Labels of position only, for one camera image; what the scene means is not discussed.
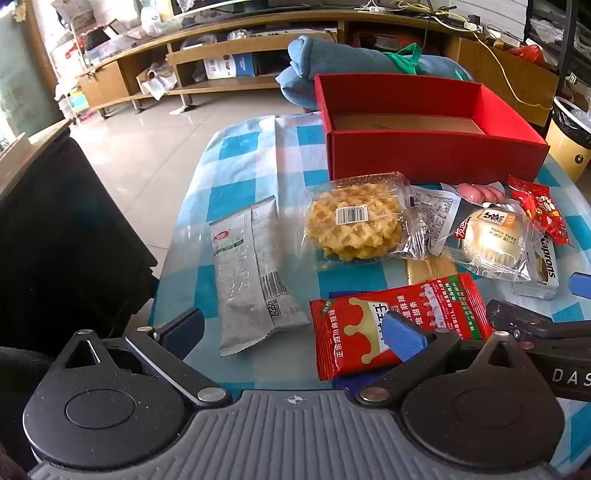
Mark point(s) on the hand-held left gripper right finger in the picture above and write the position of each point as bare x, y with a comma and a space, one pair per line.
406, 337

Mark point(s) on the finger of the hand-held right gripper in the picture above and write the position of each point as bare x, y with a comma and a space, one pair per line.
512, 321
581, 285

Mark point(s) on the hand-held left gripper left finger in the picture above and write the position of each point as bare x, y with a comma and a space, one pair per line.
184, 334

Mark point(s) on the white wafer packet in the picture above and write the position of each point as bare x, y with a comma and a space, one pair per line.
547, 267

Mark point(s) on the red spicy strip packet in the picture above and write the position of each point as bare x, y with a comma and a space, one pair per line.
351, 332

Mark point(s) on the gold snack packet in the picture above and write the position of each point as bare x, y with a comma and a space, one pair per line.
429, 272

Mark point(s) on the steamed cake packet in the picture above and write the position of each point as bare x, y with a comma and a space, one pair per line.
494, 240

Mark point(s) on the grey white snack packet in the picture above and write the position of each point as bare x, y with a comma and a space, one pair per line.
249, 277

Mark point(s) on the red gummy candy packet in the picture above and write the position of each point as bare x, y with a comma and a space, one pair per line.
540, 207

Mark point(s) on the waffle biscuit packet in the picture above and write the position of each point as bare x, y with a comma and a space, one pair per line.
351, 226

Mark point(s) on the sausage packet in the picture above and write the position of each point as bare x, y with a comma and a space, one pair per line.
480, 193

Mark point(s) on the red cardboard box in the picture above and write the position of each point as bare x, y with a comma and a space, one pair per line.
415, 157

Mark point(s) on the black furniture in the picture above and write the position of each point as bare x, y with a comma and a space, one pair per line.
69, 254

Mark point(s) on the yellow trash bin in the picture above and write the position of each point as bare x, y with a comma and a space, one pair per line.
565, 143

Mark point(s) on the blue white checkered tablecloth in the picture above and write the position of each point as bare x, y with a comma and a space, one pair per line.
240, 152

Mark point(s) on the wooden cabinet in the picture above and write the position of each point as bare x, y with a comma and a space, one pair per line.
508, 78

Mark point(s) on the red plastic bag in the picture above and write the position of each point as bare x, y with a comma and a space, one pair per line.
531, 54

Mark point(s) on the black metal rack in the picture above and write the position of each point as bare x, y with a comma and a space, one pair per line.
575, 46

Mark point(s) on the white paper bag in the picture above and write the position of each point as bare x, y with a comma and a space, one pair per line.
157, 83

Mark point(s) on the white blue carton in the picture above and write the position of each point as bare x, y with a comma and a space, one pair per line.
231, 67

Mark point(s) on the blue rolled cushion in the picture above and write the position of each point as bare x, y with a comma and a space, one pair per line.
332, 57

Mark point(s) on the long wooden TV stand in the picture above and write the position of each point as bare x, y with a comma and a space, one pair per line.
258, 46

